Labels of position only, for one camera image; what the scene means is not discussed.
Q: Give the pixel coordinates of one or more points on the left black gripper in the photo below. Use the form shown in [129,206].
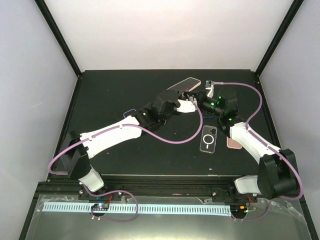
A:
[179,96]

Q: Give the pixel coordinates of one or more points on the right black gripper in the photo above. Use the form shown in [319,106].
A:
[200,96]

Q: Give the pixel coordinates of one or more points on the phone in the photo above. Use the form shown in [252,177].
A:
[208,139]
[129,112]
[186,85]

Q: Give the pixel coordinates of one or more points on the pink phone case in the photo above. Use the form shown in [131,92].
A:
[232,144]

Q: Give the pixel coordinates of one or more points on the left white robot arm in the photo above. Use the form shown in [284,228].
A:
[80,148]

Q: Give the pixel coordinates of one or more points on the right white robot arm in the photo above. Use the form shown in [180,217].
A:
[277,176]

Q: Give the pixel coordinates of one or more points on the right controller board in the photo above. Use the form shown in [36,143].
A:
[239,209]

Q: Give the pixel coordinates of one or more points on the controller board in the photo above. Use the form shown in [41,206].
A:
[239,209]
[100,207]

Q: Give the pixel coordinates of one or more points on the left controller board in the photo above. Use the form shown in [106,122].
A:
[100,207]

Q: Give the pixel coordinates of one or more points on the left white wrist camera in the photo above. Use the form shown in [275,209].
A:
[187,106]

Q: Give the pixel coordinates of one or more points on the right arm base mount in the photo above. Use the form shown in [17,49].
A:
[227,194]

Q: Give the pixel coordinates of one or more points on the light blue slotted cable duct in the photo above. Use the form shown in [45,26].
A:
[152,209]

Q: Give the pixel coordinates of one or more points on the right black frame post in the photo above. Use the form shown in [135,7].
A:
[283,27]

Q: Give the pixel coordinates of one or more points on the black frame post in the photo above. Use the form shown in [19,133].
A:
[49,19]
[283,27]

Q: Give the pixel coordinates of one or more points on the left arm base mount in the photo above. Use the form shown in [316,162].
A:
[83,195]

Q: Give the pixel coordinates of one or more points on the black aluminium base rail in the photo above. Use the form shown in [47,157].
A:
[165,186]

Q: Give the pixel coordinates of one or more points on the left black frame post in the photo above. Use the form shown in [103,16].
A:
[49,19]

